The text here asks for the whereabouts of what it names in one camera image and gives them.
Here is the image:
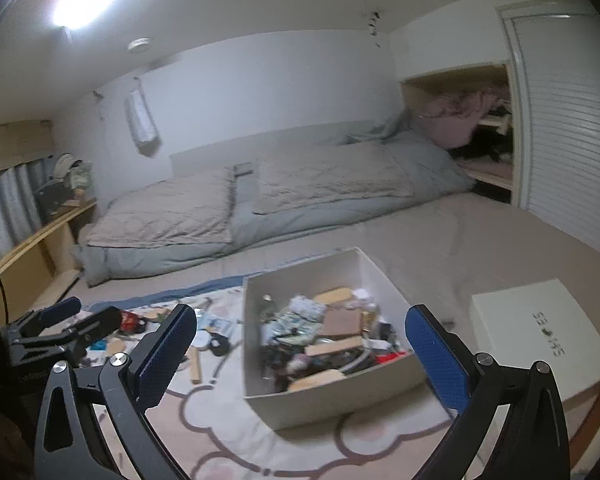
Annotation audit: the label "black bag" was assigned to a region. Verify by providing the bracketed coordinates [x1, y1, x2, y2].
[35, 184, 76, 213]

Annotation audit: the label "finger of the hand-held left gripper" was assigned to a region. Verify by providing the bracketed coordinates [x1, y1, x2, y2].
[10, 296, 83, 338]
[55, 306, 123, 361]

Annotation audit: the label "black wall hook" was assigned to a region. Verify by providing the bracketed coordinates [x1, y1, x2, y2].
[364, 7, 383, 48]

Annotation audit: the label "brown cardboard box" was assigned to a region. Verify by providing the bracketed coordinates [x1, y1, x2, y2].
[322, 307, 363, 338]

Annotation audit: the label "red box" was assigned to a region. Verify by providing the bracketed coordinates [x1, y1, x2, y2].
[120, 310, 146, 333]

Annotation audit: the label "rounded wooden piece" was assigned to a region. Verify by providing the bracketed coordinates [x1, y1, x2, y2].
[287, 369, 346, 392]

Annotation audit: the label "white storage box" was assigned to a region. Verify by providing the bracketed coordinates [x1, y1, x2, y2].
[241, 246, 427, 431]

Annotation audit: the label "blue and white packets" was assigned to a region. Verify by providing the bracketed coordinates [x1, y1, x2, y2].
[200, 312, 238, 338]

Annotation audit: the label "pink clothes pile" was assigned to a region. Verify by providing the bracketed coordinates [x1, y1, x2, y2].
[420, 85, 511, 151]

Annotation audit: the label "grey curtain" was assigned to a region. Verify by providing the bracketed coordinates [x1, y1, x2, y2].
[0, 157, 56, 261]

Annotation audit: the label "wooden bedside shelf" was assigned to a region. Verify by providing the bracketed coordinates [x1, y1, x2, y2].
[0, 197, 98, 311]

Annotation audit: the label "white hanging paper bag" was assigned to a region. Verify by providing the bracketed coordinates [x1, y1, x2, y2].
[124, 80, 157, 143]

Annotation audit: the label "wooden closet shelf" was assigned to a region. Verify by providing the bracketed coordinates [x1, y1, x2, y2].
[400, 62, 513, 206]

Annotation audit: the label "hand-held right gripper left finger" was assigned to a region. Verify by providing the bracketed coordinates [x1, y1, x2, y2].
[34, 303, 198, 480]

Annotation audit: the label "grey fluffy roll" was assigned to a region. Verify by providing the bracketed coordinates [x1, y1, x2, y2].
[285, 296, 326, 321]

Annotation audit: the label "grey duvet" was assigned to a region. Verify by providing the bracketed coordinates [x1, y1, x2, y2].
[72, 110, 476, 286]

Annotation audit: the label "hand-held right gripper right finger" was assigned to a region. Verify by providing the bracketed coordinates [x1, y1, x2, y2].
[405, 304, 571, 480]

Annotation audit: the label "left beige quilted pillow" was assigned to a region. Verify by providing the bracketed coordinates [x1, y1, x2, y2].
[87, 166, 237, 248]

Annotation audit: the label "beige cartoon curtain valance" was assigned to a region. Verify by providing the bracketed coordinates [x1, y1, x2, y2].
[0, 120, 53, 176]

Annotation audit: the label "white hat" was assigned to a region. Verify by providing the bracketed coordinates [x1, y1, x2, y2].
[54, 154, 81, 176]

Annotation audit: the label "right beige quilted pillow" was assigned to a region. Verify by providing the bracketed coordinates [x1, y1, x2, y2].
[250, 140, 416, 216]

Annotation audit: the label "printed cartoon blanket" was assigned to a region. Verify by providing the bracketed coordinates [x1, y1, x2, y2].
[10, 285, 461, 480]

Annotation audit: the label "tan wooden piece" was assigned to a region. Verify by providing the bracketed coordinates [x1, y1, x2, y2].
[314, 287, 353, 306]

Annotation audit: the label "beige quilted pillow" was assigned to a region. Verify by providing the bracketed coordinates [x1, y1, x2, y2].
[87, 166, 237, 248]
[250, 140, 416, 216]

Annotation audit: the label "white shoe box lid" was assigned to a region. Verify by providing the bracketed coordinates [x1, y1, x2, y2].
[469, 278, 600, 403]

